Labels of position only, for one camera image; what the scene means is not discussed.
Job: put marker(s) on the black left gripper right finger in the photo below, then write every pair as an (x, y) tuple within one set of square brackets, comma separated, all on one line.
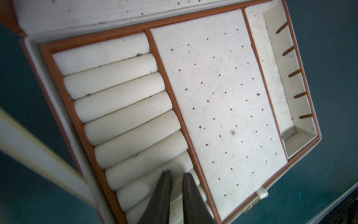
[(194, 208)]

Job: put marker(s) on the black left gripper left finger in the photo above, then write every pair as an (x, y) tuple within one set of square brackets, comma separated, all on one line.
[(158, 208)]

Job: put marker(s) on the brown jewelry box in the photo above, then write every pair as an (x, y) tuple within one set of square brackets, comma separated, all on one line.
[(216, 89)]

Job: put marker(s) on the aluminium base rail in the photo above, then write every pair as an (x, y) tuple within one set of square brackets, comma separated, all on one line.
[(344, 210)]

